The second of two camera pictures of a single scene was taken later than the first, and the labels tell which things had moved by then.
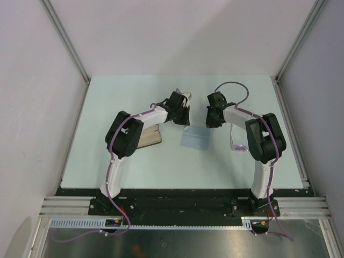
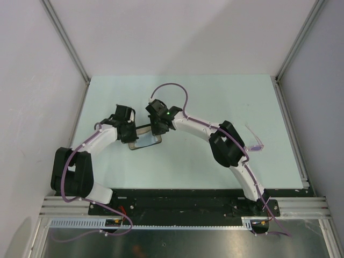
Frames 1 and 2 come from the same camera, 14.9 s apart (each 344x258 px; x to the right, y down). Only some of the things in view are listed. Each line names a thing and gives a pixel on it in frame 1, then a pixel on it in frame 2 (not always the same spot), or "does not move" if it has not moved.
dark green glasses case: x=149 y=137 does not move
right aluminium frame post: x=316 y=8 does not move
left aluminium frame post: x=65 y=39 does not move
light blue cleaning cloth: x=196 y=136 -> x=145 y=138
